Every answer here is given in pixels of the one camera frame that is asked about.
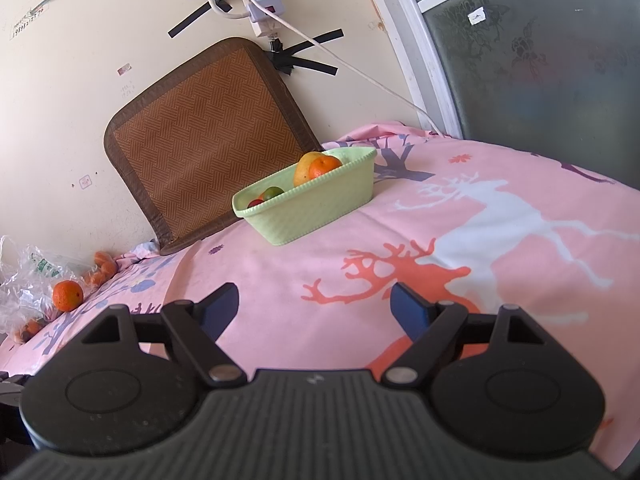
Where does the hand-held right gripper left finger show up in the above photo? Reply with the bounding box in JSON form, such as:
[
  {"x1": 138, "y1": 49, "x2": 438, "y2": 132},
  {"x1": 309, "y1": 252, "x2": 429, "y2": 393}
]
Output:
[{"x1": 80, "y1": 282, "x2": 248, "y2": 388}]

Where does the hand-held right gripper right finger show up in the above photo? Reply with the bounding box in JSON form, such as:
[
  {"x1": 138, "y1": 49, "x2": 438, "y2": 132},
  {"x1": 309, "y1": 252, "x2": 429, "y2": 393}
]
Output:
[{"x1": 380, "y1": 282, "x2": 548, "y2": 388}]

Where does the light green plastic basket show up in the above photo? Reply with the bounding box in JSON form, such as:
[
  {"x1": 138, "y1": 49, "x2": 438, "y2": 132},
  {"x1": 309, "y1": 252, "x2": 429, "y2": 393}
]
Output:
[{"x1": 231, "y1": 146, "x2": 378, "y2": 247}]

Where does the orange tangerine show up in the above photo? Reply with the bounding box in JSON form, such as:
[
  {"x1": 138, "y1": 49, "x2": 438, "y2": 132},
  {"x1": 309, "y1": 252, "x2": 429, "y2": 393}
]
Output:
[{"x1": 308, "y1": 155, "x2": 343, "y2": 182}]

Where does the pink printed bed sheet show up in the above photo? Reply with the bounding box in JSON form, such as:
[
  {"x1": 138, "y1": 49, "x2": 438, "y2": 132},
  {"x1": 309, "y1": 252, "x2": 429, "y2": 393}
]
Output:
[{"x1": 0, "y1": 121, "x2": 640, "y2": 476}]

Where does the floral cloth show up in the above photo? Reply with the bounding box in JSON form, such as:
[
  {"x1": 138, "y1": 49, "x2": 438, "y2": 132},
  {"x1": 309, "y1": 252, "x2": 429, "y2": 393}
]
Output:
[{"x1": 122, "y1": 240, "x2": 162, "y2": 262}]

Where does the pile of small tangerines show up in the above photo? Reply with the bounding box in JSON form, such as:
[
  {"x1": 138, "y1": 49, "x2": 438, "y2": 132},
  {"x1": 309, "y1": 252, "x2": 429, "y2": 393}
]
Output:
[{"x1": 82, "y1": 251, "x2": 121, "y2": 286}]

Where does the large orange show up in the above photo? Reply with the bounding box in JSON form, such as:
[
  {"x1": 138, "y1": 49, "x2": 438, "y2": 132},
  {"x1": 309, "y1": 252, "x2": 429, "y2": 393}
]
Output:
[{"x1": 52, "y1": 280, "x2": 84, "y2": 312}]

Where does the yellow mango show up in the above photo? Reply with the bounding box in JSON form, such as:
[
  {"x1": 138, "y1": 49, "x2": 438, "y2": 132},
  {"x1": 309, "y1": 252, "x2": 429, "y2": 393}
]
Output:
[{"x1": 292, "y1": 151, "x2": 323, "y2": 187}]

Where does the brown woven seat cushion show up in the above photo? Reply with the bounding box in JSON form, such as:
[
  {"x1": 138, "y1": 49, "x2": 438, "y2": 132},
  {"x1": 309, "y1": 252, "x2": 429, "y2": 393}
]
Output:
[{"x1": 103, "y1": 36, "x2": 323, "y2": 256}]

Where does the clear plastic bag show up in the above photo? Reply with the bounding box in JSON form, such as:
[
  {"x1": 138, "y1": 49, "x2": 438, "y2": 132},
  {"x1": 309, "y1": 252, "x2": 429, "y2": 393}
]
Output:
[{"x1": 0, "y1": 235, "x2": 96, "y2": 346}]

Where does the black tape strip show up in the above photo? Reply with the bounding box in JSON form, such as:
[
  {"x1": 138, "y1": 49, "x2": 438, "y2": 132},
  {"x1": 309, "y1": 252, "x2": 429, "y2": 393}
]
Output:
[
  {"x1": 279, "y1": 54, "x2": 339, "y2": 79},
  {"x1": 286, "y1": 30, "x2": 345, "y2": 57},
  {"x1": 167, "y1": 2, "x2": 217, "y2": 39}
]

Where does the frosted glass door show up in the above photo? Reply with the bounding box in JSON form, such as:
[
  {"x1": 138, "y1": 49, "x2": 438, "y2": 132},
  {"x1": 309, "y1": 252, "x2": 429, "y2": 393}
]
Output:
[{"x1": 352, "y1": 0, "x2": 640, "y2": 187}]

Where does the white power cable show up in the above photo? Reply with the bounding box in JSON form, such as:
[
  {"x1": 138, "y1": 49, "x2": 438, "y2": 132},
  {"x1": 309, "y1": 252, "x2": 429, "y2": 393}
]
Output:
[{"x1": 240, "y1": 0, "x2": 443, "y2": 135}]

